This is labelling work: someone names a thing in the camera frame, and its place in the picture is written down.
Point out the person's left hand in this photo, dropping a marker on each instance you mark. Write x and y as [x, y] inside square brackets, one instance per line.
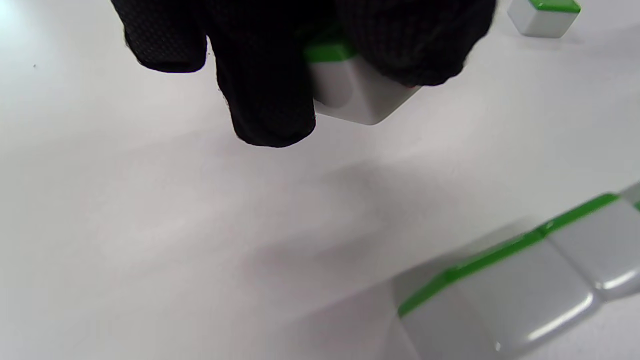
[265, 75]

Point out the green white mahjong tile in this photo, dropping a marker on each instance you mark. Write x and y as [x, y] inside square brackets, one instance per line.
[542, 20]
[350, 95]

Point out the row of mahjong tiles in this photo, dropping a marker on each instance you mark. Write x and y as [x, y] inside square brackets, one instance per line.
[525, 300]

